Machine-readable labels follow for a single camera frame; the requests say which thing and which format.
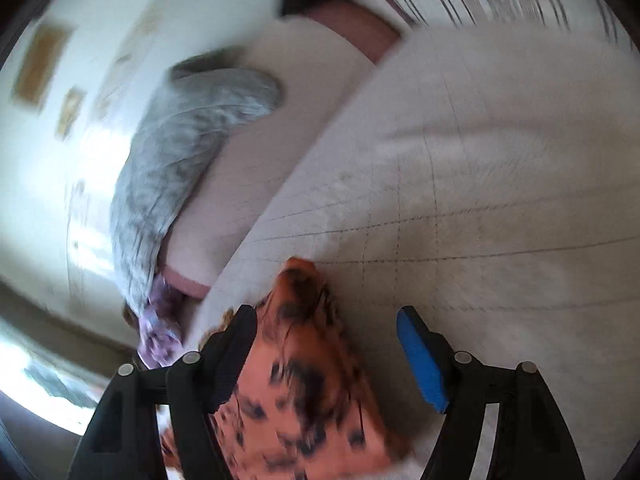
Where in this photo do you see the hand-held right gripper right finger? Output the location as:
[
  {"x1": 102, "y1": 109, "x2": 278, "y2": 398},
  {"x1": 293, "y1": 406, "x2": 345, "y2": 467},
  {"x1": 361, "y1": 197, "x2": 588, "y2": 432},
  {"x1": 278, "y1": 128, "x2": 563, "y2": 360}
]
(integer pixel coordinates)
[{"x1": 396, "y1": 305, "x2": 586, "y2": 480}]

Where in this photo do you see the grey quilted blanket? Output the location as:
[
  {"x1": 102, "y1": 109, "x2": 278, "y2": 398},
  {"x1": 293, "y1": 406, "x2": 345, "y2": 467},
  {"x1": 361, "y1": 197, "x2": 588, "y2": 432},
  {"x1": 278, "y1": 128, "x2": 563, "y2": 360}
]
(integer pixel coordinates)
[{"x1": 109, "y1": 55, "x2": 283, "y2": 311}]

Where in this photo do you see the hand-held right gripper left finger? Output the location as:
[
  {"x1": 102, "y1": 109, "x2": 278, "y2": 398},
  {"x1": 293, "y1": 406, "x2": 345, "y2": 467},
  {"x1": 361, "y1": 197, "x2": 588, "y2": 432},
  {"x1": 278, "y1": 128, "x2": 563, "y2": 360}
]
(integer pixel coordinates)
[{"x1": 70, "y1": 304, "x2": 259, "y2": 480}]

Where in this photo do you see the long pale pink bolster pillow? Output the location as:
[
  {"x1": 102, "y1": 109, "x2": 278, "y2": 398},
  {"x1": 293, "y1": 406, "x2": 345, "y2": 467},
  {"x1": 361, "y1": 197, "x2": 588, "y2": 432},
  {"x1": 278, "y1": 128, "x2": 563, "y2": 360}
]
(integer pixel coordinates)
[{"x1": 160, "y1": 2, "x2": 401, "y2": 301}]

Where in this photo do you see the stained glass wooden door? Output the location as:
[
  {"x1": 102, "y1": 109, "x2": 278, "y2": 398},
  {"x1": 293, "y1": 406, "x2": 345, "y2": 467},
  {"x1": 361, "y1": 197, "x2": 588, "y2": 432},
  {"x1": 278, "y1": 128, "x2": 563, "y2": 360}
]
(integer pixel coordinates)
[{"x1": 0, "y1": 280, "x2": 141, "y2": 441}]

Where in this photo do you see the large brown picture frame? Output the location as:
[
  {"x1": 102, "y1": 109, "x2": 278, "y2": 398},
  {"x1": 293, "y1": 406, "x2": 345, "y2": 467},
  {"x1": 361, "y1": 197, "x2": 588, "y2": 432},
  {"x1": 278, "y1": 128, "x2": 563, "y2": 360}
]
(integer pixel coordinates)
[{"x1": 12, "y1": 22, "x2": 73, "y2": 106}]

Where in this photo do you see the purple satin cloth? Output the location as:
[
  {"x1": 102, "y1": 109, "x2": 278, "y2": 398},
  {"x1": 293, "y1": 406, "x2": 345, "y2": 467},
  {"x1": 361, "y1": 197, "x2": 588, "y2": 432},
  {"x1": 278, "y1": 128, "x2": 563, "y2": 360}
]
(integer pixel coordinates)
[{"x1": 137, "y1": 275, "x2": 188, "y2": 368}]

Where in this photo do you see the bed with white quilted cover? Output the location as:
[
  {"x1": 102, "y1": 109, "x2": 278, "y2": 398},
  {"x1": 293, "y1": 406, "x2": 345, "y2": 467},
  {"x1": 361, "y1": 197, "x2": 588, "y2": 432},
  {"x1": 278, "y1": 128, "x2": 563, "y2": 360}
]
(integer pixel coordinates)
[{"x1": 185, "y1": 25, "x2": 640, "y2": 480}]

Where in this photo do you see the small brown picture frame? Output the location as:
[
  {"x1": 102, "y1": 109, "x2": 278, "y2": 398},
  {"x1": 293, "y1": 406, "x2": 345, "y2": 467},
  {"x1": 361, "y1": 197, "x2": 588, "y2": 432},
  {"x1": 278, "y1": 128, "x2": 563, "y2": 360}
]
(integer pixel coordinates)
[{"x1": 54, "y1": 87, "x2": 86, "y2": 141}]

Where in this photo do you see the orange black leaf-print garment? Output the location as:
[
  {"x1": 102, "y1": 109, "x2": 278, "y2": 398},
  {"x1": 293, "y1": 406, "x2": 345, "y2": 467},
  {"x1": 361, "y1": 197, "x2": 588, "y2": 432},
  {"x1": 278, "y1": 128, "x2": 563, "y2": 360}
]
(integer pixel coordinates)
[{"x1": 159, "y1": 257, "x2": 411, "y2": 480}]

